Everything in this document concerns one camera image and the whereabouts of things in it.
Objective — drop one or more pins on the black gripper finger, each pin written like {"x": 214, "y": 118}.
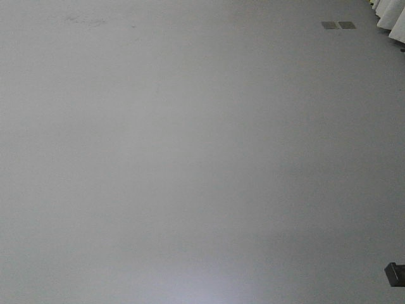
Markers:
{"x": 395, "y": 274}

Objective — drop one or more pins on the left grey floor plate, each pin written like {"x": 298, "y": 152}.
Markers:
{"x": 328, "y": 25}

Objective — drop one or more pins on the white draped curtain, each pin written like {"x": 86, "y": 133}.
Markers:
{"x": 390, "y": 15}

